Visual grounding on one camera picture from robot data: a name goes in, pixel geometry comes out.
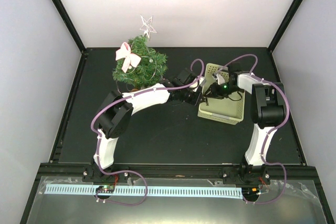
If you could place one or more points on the silver glitter word ornament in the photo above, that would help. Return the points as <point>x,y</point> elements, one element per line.
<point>205,100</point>

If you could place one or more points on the small green christmas tree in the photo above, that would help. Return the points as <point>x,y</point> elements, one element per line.
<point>149,71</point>

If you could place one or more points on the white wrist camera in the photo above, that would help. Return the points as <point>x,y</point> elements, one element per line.
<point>197,84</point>
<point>219,79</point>

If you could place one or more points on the pink felt bow ornament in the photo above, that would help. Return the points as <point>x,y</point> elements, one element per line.
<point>129,59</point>

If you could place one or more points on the yellow-green plastic basket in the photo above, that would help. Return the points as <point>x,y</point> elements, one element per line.
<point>228,110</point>

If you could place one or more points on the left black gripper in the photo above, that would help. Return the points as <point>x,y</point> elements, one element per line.
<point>196,100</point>

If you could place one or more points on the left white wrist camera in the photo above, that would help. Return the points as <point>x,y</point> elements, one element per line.
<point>197,84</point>

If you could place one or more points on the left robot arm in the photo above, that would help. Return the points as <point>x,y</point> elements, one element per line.
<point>114,115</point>

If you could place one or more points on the black aluminium frame rail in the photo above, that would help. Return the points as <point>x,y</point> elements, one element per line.
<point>154,171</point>

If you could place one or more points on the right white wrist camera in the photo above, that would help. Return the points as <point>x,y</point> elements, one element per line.
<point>219,79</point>

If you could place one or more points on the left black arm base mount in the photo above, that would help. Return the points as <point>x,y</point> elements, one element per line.
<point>106,184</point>

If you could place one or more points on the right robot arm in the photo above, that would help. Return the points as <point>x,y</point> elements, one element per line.
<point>269,111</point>

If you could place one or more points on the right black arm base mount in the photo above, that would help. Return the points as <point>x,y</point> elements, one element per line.
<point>231,175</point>

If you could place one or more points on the silver star ornament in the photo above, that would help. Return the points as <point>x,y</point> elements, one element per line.
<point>147,27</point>

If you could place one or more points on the white slotted cable duct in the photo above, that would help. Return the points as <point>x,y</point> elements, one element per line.
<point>140,191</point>

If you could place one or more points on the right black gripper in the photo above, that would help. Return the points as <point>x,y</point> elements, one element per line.
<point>214,92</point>

